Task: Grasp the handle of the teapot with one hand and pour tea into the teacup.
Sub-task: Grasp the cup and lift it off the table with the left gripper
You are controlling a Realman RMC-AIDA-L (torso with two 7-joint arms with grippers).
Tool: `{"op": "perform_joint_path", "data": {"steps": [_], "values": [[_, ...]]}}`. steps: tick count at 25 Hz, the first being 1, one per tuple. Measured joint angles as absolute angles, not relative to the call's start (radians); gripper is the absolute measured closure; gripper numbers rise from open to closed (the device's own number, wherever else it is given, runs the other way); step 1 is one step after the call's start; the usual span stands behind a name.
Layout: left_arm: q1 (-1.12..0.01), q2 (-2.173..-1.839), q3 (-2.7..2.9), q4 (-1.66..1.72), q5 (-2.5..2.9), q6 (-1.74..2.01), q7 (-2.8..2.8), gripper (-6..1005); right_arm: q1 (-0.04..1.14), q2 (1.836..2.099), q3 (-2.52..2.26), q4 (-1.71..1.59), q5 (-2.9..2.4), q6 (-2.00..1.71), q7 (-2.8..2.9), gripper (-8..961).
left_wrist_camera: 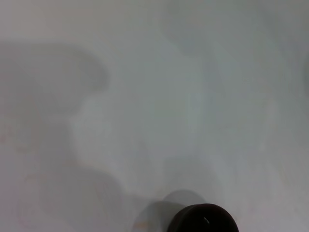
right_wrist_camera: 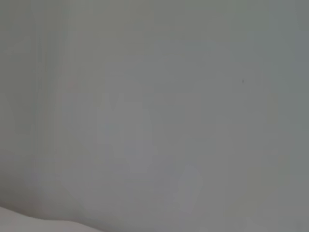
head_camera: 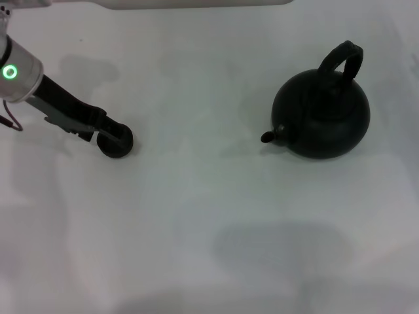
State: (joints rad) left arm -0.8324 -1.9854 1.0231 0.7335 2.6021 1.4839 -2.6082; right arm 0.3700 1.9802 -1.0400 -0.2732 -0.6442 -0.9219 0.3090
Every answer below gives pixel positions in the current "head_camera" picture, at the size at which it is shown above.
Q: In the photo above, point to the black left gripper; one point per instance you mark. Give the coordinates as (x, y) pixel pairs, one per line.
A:
(65, 104)

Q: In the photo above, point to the small black teacup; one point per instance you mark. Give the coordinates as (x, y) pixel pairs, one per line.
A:
(114, 153)

